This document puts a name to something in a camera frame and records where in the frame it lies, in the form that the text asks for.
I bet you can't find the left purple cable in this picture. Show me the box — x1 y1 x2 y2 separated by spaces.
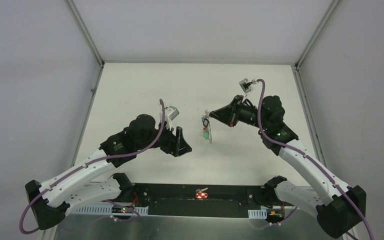
19 98 166 235

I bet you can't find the red tag key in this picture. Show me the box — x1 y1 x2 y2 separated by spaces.
195 187 209 200

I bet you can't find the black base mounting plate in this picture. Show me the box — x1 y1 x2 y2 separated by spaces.
113 183 289 218

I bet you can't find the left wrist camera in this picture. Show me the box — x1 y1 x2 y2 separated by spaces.
164 105 180 129

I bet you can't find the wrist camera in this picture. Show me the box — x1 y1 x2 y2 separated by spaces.
164 105 180 129
238 78 258 99

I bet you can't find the green tag key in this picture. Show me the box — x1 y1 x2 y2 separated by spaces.
203 130 210 140

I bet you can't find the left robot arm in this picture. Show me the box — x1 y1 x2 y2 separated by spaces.
25 114 192 230

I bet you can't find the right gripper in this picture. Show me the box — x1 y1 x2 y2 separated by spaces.
209 95 269 131

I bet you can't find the metal keyring plate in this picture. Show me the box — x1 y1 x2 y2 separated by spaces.
201 109 212 144

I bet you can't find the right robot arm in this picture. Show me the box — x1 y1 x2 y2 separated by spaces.
209 95 367 239

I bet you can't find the aluminium front rail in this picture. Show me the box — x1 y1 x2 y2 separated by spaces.
50 185 350 211

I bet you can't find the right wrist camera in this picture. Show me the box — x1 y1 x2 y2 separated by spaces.
238 78 258 99

